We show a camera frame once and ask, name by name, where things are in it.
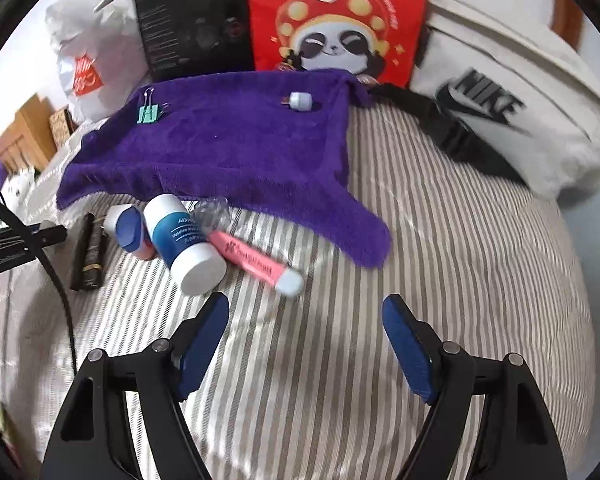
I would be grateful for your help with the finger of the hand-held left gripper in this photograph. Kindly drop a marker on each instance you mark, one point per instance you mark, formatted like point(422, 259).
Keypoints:
point(22, 245)

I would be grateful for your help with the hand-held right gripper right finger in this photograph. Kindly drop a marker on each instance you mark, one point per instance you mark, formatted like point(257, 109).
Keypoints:
point(410, 350)

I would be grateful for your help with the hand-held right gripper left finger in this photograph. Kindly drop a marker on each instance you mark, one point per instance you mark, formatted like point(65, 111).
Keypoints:
point(205, 340)

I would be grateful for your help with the pink and white pen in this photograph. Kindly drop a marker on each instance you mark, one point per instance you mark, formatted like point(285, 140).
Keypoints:
point(252, 260)

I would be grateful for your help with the white and blue bottle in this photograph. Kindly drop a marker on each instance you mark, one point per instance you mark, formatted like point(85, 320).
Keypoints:
point(180, 240)

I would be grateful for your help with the clear plastic cap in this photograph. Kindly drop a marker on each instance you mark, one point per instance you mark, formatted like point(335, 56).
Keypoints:
point(211, 215)

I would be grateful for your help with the wooden cabinet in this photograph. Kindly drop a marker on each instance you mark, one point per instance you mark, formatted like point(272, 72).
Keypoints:
point(27, 130)

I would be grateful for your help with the dark brown tube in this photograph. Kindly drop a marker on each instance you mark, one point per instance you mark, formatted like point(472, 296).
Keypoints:
point(80, 250)

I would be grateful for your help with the small patterned box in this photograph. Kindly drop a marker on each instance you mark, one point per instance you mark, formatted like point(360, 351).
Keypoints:
point(62, 125)

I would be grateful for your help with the striped bed sheet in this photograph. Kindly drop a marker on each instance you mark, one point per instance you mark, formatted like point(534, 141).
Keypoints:
point(380, 260)

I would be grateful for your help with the blue and white inhaler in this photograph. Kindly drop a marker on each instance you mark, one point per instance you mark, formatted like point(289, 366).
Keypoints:
point(129, 230)

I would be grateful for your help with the white plastic shopping bag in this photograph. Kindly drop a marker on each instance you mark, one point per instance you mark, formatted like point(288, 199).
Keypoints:
point(95, 45)

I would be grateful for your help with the green binder clip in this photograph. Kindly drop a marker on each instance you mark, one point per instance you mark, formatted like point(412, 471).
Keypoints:
point(148, 112)

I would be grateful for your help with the purple fleece towel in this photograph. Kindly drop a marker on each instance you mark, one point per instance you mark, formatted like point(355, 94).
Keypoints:
point(230, 160)

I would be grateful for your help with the black cardboard box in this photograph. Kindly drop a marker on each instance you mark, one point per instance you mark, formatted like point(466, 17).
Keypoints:
point(195, 25)

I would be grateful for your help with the small white USB light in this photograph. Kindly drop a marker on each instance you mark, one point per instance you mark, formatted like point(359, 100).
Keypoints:
point(300, 101)

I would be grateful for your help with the white canvas bag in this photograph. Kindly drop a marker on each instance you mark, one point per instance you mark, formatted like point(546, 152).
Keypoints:
point(505, 60)

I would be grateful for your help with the red panda print bag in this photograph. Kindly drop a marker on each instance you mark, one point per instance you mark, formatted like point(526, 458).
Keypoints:
point(330, 20)

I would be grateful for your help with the wooden door frame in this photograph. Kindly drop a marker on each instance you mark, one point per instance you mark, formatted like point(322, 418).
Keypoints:
point(565, 15)

